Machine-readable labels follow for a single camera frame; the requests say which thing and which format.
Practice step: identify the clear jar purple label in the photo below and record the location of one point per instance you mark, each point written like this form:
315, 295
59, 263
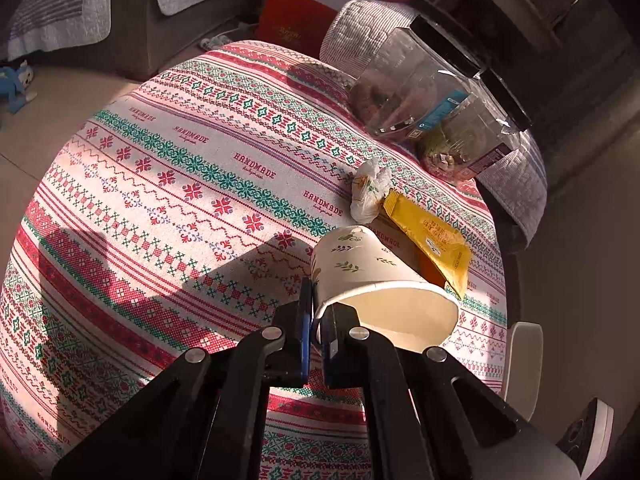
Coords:
460, 145

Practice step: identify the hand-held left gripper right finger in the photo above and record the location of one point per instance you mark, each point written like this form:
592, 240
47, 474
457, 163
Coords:
326, 360

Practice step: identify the white slipper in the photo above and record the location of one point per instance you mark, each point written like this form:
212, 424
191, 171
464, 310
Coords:
216, 42

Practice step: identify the crumpled white tissue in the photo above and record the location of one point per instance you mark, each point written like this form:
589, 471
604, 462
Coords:
369, 190

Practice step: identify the yellow snack packet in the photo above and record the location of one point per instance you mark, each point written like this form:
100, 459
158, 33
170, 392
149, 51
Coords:
430, 240

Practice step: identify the dark grey sofa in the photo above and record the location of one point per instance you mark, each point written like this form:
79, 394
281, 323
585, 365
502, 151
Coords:
135, 35

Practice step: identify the white trash bin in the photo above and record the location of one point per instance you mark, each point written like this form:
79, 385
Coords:
525, 360

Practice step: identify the leaf print paper cup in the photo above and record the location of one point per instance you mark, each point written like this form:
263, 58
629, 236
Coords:
360, 265

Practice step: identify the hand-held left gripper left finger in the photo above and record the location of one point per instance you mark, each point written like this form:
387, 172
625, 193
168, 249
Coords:
304, 340

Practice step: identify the patterned tablecloth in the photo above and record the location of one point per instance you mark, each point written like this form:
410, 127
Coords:
175, 185

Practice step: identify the red and white box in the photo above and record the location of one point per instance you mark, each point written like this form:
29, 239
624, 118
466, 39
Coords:
295, 22

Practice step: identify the blue plush toy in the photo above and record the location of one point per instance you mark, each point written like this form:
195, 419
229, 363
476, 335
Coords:
15, 82

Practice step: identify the clear jar blue label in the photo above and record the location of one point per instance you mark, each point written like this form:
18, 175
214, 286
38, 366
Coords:
395, 85

